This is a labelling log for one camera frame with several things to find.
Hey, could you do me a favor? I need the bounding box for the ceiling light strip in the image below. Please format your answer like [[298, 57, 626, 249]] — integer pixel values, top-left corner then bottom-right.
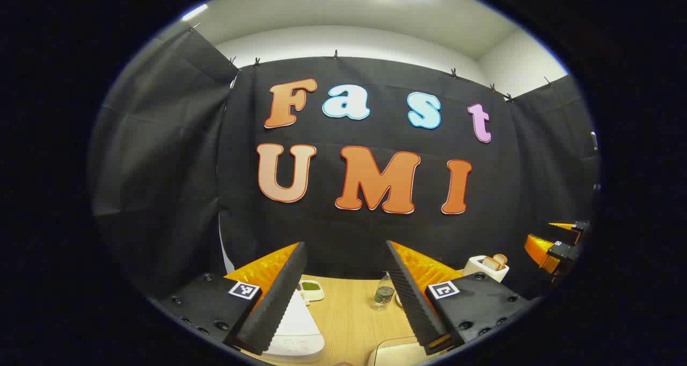
[[181, 3, 208, 22]]

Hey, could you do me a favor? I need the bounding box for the clear plastic water bottle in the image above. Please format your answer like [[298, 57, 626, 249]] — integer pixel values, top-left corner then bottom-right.
[[371, 272, 397, 311]]

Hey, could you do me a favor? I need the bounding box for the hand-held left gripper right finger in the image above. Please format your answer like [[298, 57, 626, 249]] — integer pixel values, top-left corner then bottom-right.
[[385, 240, 543, 356]]

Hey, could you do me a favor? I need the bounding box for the row of black cloth clips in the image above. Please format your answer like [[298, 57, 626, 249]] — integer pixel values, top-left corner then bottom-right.
[[188, 23, 553, 104]]

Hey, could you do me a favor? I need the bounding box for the white toaster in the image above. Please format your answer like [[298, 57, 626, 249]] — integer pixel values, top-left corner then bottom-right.
[[463, 255, 509, 283]]

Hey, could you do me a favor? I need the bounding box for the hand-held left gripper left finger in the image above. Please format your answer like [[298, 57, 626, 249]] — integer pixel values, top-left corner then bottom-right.
[[148, 241, 308, 356]]

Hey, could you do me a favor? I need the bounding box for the white divided bean dish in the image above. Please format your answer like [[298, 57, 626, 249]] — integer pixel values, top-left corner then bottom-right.
[[298, 279, 325, 305]]

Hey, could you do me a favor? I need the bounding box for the white rice cooker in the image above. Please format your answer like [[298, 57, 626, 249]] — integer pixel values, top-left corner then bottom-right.
[[263, 288, 326, 363]]

